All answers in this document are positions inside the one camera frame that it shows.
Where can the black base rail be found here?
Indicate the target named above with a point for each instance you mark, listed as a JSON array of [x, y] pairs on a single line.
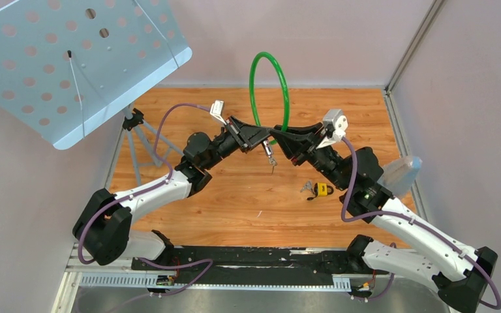
[[242, 268]]

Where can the grey tripod stand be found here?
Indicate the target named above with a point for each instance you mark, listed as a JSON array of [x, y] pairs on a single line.
[[134, 124]]

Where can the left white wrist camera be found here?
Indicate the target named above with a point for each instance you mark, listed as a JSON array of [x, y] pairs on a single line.
[[216, 110]]

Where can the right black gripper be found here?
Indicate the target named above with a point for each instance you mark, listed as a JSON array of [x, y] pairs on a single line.
[[298, 141]]

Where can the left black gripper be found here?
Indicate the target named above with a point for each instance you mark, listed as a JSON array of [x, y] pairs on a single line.
[[245, 134]]

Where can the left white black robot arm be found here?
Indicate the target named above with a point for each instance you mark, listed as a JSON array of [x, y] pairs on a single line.
[[103, 230]]

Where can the perforated light blue metal plate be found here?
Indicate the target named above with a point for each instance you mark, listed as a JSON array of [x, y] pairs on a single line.
[[67, 67]]

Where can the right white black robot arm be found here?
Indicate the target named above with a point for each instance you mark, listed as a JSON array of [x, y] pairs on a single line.
[[457, 272]]

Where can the clear blue plastic bag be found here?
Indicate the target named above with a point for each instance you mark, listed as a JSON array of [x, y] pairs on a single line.
[[399, 175]]

